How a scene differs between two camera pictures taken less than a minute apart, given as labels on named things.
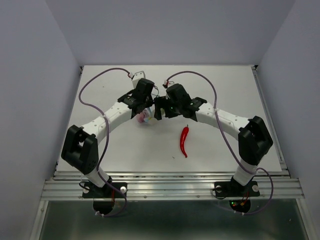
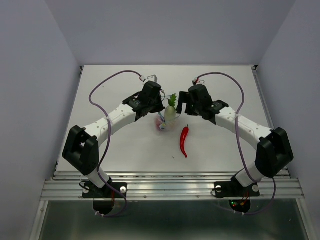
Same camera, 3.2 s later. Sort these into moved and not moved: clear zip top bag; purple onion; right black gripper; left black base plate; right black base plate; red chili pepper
Moved: clear zip top bag; purple onion; right black gripper
Not moved: red chili pepper; left black base plate; right black base plate
